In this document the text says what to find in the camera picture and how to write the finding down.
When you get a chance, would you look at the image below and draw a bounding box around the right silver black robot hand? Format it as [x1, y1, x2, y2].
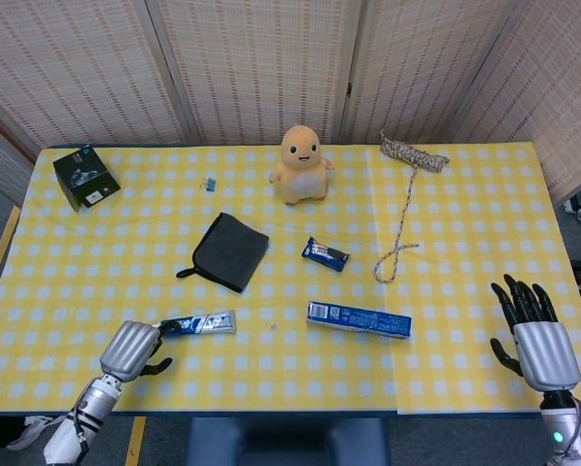
[489, 274, 581, 393]

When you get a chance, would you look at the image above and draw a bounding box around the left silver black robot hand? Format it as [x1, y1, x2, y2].
[98, 318, 174, 381]

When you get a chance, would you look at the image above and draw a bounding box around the blue white toothpaste tube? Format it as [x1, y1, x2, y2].
[157, 309, 237, 339]

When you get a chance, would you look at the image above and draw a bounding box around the blue toothpaste box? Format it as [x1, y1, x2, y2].
[305, 300, 413, 343]

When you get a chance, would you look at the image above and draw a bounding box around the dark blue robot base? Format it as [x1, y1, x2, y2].
[186, 416, 392, 466]

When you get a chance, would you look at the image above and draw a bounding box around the black cardboard product box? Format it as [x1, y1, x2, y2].
[52, 144, 122, 214]

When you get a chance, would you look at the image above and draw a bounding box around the dark grey folded cloth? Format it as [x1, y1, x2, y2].
[175, 212, 271, 294]

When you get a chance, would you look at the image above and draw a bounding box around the yellow white checkered tablecloth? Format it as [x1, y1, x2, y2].
[0, 141, 581, 416]

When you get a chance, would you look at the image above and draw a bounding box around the blue snack bar wrapper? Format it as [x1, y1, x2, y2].
[301, 236, 351, 273]

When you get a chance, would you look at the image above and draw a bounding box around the orange plush toy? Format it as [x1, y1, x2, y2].
[269, 124, 336, 206]

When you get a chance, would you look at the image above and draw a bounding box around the speckled white rope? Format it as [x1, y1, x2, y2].
[373, 128, 451, 284]

